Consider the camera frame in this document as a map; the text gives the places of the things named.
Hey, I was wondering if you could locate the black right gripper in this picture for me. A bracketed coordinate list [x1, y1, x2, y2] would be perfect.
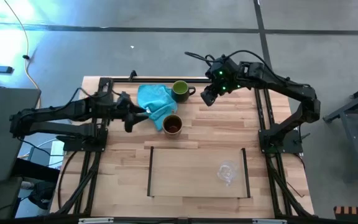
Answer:
[201, 57, 242, 107]

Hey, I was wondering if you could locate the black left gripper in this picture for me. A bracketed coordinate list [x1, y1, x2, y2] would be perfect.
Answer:
[99, 98, 150, 133]

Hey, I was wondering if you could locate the blue cloth towel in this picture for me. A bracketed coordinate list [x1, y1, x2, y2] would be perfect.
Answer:
[137, 83, 178, 133]

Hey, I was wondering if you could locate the black mug with green inside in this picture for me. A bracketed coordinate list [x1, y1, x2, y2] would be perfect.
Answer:
[170, 80, 197, 103]

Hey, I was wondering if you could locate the speckled green brown ceramic cup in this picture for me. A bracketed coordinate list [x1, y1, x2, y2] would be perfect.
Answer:
[162, 114, 184, 139]

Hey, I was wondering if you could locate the clear glass cup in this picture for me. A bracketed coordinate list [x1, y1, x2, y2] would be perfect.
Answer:
[216, 159, 241, 188]

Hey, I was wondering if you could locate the black bag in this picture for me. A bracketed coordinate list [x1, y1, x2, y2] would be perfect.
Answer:
[28, 181, 57, 210]

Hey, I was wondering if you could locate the grey desk panel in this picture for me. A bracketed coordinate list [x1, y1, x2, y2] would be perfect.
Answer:
[0, 86, 42, 183]

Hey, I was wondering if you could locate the grey metal cart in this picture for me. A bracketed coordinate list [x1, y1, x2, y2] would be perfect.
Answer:
[323, 79, 358, 182]

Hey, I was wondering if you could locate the orange black striped block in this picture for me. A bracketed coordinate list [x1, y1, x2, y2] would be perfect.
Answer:
[334, 205, 358, 220]

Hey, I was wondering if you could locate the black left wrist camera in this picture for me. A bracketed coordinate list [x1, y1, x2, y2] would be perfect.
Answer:
[118, 91, 132, 105]

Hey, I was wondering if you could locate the black aluminium table frame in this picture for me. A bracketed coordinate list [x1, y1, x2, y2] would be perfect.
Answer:
[50, 70, 315, 220]

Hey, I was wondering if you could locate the silver metal bracket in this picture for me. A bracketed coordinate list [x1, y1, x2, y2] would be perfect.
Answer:
[252, 218, 288, 224]
[78, 217, 115, 224]

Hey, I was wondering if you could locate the yellow floor cable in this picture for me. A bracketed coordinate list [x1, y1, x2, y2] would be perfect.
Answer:
[3, 0, 42, 108]

